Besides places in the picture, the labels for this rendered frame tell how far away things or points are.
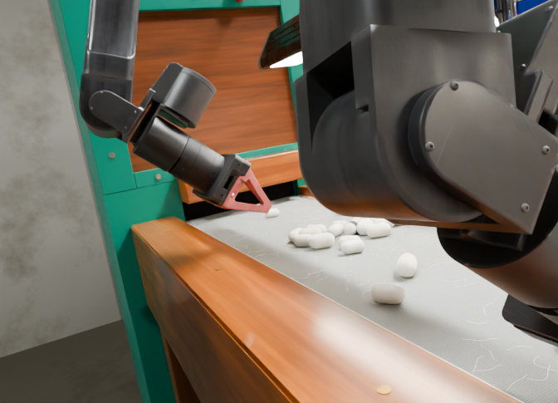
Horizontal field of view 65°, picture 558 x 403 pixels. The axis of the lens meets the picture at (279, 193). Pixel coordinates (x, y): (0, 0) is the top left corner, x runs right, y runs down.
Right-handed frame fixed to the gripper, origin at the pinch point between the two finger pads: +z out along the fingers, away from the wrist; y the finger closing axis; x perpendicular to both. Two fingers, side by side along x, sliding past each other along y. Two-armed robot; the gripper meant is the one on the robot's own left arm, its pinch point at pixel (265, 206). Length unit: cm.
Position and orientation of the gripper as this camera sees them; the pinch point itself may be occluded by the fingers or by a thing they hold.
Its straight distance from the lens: 63.4
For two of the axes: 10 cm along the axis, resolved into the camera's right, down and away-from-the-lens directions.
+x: -4.7, 8.7, -1.4
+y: -4.3, -0.8, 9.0
